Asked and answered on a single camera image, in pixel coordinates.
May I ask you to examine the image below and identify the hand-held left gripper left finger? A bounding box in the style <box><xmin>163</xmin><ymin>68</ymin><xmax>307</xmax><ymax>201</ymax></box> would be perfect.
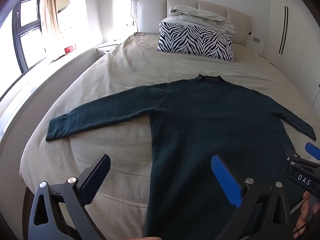
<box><xmin>28</xmin><ymin>154</ymin><xmax>112</xmax><ymax>240</ymax></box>

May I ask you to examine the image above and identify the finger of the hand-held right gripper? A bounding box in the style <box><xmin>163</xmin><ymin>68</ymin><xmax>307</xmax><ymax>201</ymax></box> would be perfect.
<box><xmin>281</xmin><ymin>143</ymin><xmax>302</xmax><ymax>167</ymax></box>
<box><xmin>304</xmin><ymin>142</ymin><xmax>320</xmax><ymax>161</ymax></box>

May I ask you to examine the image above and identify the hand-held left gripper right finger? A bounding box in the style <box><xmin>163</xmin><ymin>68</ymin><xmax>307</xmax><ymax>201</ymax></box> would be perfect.
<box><xmin>211</xmin><ymin>154</ymin><xmax>293</xmax><ymax>240</ymax></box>

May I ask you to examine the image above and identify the dark teal knit sweater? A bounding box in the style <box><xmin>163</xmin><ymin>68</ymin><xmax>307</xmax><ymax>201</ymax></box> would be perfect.
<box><xmin>46</xmin><ymin>74</ymin><xmax>317</xmax><ymax>240</ymax></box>

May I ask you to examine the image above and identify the person's right hand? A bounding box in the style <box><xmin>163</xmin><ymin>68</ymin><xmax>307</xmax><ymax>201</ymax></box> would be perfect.
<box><xmin>293</xmin><ymin>191</ymin><xmax>320</xmax><ymax>240</ymax></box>

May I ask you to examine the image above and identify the white window bench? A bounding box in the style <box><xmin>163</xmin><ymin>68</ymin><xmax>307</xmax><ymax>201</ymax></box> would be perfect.
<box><xmin>0</xmin><ymin>47</ymin><xmax>98</xmax><ymax>145</ymax></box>

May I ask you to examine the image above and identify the bed with beige sheet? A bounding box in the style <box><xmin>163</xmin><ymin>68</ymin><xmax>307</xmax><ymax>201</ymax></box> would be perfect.
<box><xmin>19</xmin><ymin>31</ymin><xmax>320</xmax><ymax>240</ymax></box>

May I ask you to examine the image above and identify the white wardrobe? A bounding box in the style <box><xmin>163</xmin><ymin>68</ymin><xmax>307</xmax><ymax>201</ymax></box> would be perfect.
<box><xmin>262</xmin><ymin>0</ymin><xmax>320</xmax><ymax>108</ymax></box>

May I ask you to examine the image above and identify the white nightstand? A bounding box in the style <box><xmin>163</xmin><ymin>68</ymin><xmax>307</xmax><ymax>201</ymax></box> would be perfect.
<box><xmin>96</xmin><ymin>39</ymin><xmax>123</xmax><ymax>58</ymax></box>

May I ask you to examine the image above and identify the zebra print pillow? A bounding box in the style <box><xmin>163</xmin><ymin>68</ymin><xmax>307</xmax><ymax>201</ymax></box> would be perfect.
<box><xmin>157</xmin><ymin>21</ymin><xmax>236</xmax><ymax>63</ymax></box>

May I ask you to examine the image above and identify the black framed window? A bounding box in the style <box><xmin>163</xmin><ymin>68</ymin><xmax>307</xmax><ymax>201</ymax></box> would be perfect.
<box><xmin>11</xmin><ymin>0</ymin><xmax>47</xmax><ymax>73</ymax></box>

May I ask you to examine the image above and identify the folded white duvet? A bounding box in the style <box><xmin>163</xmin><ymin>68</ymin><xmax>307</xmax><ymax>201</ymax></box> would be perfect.
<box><xmin>168</xmin><ymin>5</ymin><xmax>237</xmax><ymax>34</ymax></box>

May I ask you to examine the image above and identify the beige striped curtain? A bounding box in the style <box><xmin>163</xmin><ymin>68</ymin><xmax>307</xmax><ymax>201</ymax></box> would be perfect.
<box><xmin>41</xmin><ymin>0</ymin><xmax>61</xmax><ymax>48</ymax></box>

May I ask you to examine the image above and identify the beige upholstered headboard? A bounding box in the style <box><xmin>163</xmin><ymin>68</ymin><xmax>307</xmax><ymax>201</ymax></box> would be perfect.
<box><xmin>131</xmin><ymin>0</ymin><xmax>252</xmax><ymax>48</ymax></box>

